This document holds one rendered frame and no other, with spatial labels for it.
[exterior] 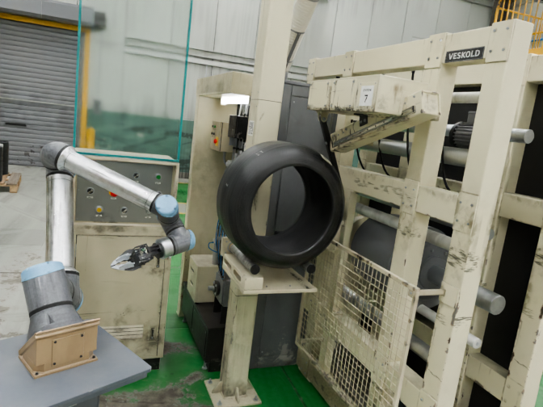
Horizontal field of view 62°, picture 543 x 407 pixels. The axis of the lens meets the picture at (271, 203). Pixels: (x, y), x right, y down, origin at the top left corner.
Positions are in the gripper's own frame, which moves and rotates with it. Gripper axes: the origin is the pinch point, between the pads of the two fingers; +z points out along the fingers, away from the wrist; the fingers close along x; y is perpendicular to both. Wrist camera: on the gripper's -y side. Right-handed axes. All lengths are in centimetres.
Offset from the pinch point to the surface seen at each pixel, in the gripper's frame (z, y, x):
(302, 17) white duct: -137, 40, -94
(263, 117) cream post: -87, 27, -43
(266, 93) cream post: -90, 34, -52
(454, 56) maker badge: -118, 109, -18
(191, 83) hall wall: -548, -610, -459
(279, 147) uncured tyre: -68, 47, -18
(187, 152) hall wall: -515, -695, -325
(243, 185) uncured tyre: -50, 36, -9
